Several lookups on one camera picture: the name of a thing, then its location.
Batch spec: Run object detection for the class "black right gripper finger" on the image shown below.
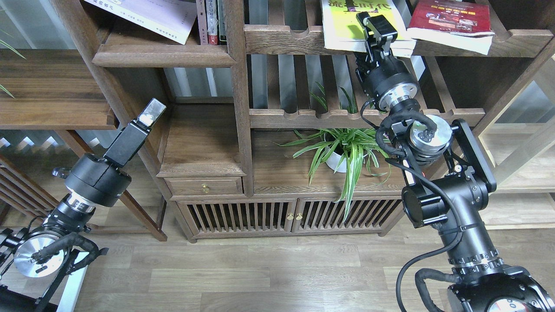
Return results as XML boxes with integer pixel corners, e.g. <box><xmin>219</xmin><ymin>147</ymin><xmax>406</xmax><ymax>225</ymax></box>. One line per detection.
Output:
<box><xmin>356</xmin><ymin>12</ymin><xmax>398</xmax><ymax>44</ymax></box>

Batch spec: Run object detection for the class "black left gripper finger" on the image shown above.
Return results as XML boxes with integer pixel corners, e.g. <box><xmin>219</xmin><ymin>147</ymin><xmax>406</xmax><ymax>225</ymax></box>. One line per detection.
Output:
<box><xmin>137</xmin><ymin>97</ymin><xmax>167</xmax><ymax>130</ymax></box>

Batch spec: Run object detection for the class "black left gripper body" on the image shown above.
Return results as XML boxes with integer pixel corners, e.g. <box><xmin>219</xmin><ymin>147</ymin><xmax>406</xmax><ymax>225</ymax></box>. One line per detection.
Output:
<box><xmin>64</xmin><ymin>120</ymin><xmax>151</xmax><ymax>207</ymax></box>

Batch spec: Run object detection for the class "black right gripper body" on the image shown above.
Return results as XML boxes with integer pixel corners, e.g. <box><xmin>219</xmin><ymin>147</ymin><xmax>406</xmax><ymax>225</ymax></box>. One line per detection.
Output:
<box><xmin>355</xmin><ymin>33</ymin><xmax>420</xmax><ymax>111</ymax></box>

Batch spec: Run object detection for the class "yellow cover book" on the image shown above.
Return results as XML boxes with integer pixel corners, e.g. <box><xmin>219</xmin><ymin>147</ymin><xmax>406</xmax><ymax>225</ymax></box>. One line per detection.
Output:
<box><xmin>321</xmin><ymin>0</ymin><xmax>416</xmax><ymax>57</ymax></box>

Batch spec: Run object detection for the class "white lavender book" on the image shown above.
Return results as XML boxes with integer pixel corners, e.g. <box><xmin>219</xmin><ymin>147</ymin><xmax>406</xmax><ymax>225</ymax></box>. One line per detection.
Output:
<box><xmin>87</xmin><ymin>0</ymin><xmax>197</xmax><ymax>44</ymax></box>

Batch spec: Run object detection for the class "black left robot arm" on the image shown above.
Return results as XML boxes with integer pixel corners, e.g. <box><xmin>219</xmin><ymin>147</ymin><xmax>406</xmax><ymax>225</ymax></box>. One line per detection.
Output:
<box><xmin>0</xmin><ymin>98</ymin><xmax>166</xmax><ymax>312</ymax></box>

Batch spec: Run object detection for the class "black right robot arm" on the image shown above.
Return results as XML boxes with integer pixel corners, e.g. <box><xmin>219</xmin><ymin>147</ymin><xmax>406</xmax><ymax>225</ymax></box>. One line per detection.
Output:
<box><xmin>356</xmin><ymin>12</ymin><xmax>554</xmax><ymax>312</ymax></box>

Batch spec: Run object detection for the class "light wooden shelf unit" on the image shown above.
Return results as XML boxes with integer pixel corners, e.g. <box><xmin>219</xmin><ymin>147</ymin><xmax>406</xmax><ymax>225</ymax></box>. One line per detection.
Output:
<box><xmin>435</xmin><ymin>56</ymin><xmax>555</xmax><ymax>231</ymax></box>

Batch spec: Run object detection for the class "green spider plant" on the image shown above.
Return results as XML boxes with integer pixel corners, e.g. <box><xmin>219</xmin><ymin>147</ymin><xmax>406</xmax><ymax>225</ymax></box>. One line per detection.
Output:
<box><xmin>273</xmin><ymin>81</ymin><xmax>437</xmax><ymax>223</ymax></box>

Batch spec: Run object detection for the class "dark slatted wooden rack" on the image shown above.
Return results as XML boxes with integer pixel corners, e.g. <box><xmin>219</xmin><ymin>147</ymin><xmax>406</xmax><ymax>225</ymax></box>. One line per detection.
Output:
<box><xmin>0</xmin><ymin>156</ymin><xmax>95</xmax><ymax>239</ymax></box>

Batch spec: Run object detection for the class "red cover book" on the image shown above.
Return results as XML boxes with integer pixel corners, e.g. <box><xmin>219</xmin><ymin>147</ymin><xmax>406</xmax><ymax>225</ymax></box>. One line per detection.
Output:
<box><xmin>407</xmin><ymin>0</ymin><xmax>494</xmax><ymax>55</ymax></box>

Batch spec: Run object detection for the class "brass drawer knob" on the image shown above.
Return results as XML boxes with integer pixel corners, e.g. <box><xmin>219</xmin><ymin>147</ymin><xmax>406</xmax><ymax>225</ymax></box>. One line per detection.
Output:
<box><xmin>201</xmin><ymin>183</ymin><xmax>210</xmax><ymax>194</ymax></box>

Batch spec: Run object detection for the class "dark wooden bookshelf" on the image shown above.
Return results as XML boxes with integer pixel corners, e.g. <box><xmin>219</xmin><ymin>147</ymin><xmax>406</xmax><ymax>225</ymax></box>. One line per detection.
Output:
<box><xmin>51</xmin><ymin>0</ymin><xmax>555</xmax><ymax>243</ymax></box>

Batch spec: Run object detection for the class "white plant pot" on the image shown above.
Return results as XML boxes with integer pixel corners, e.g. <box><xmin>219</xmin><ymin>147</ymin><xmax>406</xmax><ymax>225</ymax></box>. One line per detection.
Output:
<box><xmin>324</xmin><ymin>133</ymin><xmax>368</xmax><ymax>172</ymax></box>

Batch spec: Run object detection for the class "red white upright book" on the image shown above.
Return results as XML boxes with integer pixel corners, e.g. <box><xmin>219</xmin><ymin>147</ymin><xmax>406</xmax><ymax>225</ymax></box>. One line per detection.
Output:
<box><xmin>206</xmin><ymin>0</ymin><xmax>219</xmax><ymax>46</ymax></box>

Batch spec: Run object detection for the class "dark green upright book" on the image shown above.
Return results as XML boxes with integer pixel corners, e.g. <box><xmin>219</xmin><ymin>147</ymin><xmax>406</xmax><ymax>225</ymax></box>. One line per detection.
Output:
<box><xmin>217</xmin><ymin>0</ymin><xmax>227</xmax><ymax>45</ymax></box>

